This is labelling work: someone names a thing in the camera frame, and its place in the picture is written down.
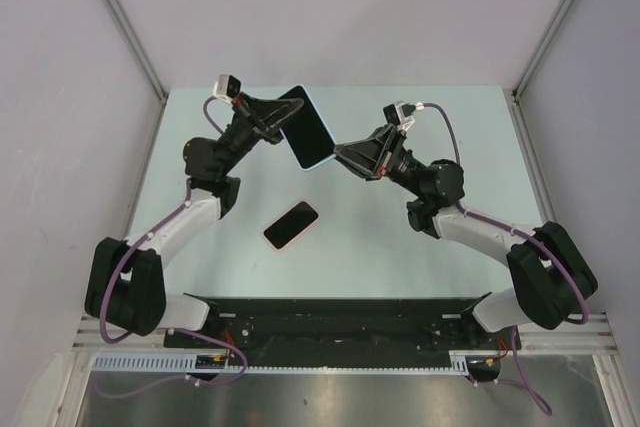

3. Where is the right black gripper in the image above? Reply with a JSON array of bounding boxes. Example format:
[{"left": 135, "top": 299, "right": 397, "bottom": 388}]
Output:
[{"left": 329, "top": 123, "right": 426, "bottom": 199}]

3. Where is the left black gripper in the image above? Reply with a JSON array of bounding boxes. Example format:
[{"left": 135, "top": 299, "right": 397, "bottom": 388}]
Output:
[{"left": 218, "top": 92, "right": 308, "bottom": 176}]

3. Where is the light blue phone case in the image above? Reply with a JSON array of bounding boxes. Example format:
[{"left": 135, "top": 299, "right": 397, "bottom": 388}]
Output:
[{"left": 276, "top": 84, "right": 337, "bottom": 172}]

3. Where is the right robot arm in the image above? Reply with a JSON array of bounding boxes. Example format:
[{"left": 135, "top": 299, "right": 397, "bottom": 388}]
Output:
[{"left": 334, "top": 125, "right": 598, "bottom": 348}]

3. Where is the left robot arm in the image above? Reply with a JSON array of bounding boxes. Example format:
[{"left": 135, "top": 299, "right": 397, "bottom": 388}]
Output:
[{"left": 85, "top": 92, "right": 304, "bottom": 347}]

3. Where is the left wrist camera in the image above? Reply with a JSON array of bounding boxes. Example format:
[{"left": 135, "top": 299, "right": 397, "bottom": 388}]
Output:
[{"left": 212, "top": 74, "right": 241, "bottom": 101}]

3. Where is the right aluminium frame post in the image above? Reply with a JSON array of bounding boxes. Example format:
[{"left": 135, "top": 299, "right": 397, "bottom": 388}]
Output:
[{"left": 512, "top": 0, "right": 609, "bottom": 98}]

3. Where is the aluminium frame post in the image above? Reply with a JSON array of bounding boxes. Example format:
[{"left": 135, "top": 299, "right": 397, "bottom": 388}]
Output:
[
  {"left": 101, "top": 0, "right": 168, "bottom": 106},
  {"left": 512, "top": 0, "right": 609, "bottom": 98}
]

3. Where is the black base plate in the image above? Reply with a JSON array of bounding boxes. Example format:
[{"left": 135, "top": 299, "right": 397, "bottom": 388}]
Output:
[{"left": 164, "top": 291, "right": 524, "bottom": 368}]

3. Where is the grey slotted cable duct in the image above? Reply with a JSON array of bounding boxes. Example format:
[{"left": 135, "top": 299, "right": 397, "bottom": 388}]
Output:
[{"left": 93, "top": 352, "right": 502, "bottom": 375}]

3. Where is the left aluminium frame post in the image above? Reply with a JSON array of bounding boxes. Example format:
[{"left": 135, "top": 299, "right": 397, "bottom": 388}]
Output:
[{"left": 101, "top": 0, "right": 168, "bottom": 106}]

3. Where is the aluminium cross rail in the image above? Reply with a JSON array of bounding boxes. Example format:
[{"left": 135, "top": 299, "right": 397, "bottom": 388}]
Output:
[{"left": 73, "top": 315, "right": 618, "bottom": 355}]

